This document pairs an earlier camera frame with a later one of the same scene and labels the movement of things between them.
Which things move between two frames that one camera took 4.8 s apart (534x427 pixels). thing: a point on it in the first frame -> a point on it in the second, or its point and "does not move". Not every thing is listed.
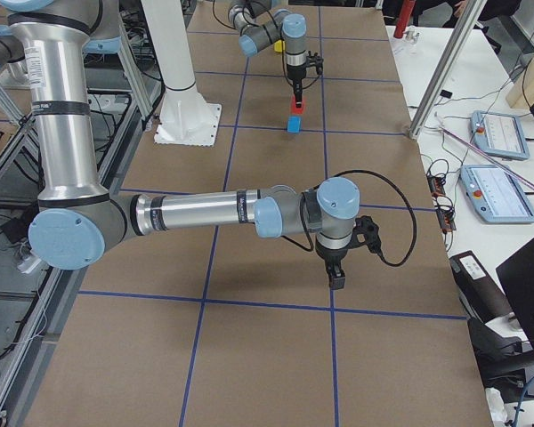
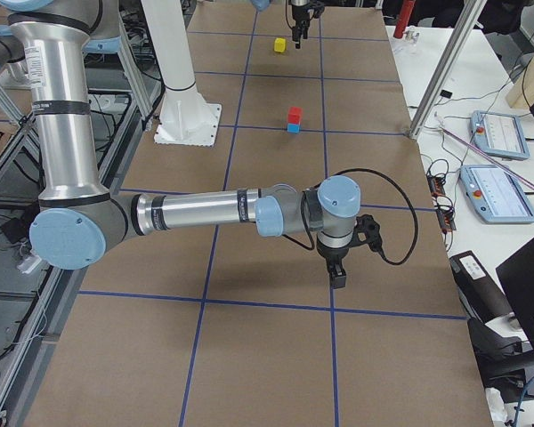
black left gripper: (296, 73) -> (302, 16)
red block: (293, 106) -> (294, 115)
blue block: (294, 124) does not move
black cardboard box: (484, 301) does not move
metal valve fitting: (411, 34) does not move
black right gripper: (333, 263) does not move
